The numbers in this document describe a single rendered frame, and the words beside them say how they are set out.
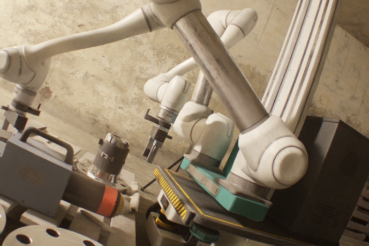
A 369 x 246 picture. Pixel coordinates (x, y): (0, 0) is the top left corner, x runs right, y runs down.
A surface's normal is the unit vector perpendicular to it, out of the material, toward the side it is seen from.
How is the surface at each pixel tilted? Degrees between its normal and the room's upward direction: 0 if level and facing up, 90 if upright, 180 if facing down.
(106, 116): 90
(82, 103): 90
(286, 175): 89
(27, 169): 90
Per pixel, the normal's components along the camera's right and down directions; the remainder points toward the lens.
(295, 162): 0.07, 0.01
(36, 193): 0.31, 0.05
